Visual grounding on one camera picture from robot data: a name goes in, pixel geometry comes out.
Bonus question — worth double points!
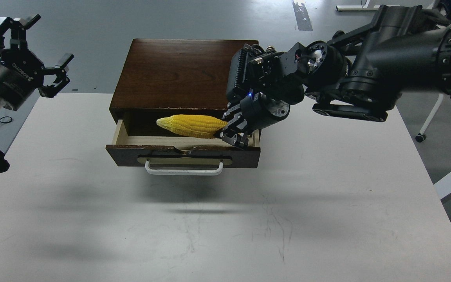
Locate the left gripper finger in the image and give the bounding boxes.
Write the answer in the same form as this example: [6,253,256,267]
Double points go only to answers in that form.
[38,53,74,98]
[0,14,41,59]

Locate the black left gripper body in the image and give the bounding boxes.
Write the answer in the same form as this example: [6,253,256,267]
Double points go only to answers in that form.
[0,51,44,110]

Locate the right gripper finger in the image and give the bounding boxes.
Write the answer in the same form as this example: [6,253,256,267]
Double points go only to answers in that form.
[220,127,252,150]
[222,106,244,125]

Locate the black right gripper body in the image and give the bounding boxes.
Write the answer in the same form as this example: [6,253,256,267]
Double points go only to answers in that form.
[231,93,290,134]

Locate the yellow corn cob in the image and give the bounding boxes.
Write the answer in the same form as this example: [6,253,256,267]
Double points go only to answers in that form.
[156,114,228,139]

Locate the wooden drawer with white handle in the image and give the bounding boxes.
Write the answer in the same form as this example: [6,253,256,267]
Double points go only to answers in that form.
[106,119,261,170]

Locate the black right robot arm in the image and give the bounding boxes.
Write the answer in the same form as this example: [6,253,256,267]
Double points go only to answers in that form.
[214,5,451,150]

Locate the dark wooden drawer cabinet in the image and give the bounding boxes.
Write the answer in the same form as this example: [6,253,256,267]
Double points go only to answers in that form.
[109,38,258,134]

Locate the white desk foot bar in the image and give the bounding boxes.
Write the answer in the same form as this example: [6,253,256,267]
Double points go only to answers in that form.
[336,0,380,11]

